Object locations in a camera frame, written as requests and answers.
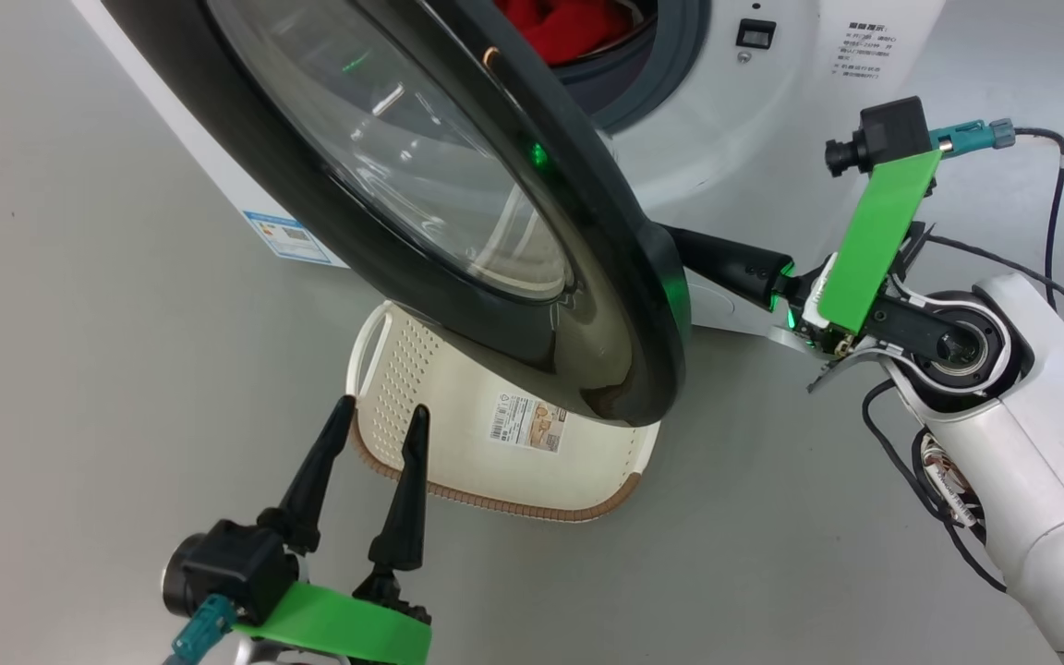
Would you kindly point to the cream perforated laundry basket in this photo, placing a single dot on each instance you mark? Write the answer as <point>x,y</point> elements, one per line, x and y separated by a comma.
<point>458,443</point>

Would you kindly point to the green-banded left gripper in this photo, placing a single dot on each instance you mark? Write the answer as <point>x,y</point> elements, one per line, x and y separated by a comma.
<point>338,628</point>

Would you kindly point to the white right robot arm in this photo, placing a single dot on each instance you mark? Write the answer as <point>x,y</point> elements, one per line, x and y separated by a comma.
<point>1049,443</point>

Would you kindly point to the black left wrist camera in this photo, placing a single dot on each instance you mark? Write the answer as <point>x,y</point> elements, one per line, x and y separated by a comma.
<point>236,563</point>

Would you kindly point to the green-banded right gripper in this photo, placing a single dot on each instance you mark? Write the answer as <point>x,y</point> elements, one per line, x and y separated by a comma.
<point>874,240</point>

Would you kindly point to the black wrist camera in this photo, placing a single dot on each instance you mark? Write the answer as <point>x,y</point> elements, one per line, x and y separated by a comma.
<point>236,563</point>
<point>892,129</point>

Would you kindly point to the dark round glass washer door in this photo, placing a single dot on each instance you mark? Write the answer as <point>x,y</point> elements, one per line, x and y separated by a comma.
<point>606,305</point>

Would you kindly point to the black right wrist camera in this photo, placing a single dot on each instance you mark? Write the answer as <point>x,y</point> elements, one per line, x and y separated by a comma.
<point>892,129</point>

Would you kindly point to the white front-load washing machine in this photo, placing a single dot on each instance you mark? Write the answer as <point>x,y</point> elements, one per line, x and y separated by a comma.
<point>726,139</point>

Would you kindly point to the red and white garment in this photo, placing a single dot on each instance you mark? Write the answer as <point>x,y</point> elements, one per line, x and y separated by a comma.
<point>569,32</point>

